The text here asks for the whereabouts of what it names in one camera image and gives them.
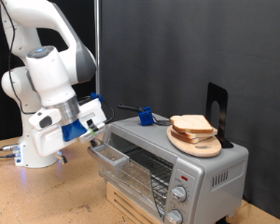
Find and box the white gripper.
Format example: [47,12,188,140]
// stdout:
[28,99,107,165]

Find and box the metal wire oven rack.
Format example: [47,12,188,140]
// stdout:
[123,147,175,217]

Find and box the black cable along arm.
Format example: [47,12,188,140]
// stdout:
[0,0,116,125]

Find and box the silver toaster oven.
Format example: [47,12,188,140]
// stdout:
[99,113,250,224]

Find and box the silver oven knob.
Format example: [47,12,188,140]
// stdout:
[165,208,184,224]
[170,185,188,203]

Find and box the black spatula with blue block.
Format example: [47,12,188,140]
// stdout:
[118,103,173,127]

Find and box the vertical metal pole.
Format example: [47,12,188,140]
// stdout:
[93,0,102,96]

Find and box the oval wooden cutting board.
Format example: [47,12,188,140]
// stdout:
[166,124,223,159]

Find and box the black metal bookend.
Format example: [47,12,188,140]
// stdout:
[204,81,234,149]

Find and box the blue cable clip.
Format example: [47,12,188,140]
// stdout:
[90,91,105,105]

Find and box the grey base cable with connector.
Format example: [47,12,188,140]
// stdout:
[0,144,21,152]
[0,152,19,160]

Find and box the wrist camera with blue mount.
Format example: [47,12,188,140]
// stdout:
[61,119,99,143]

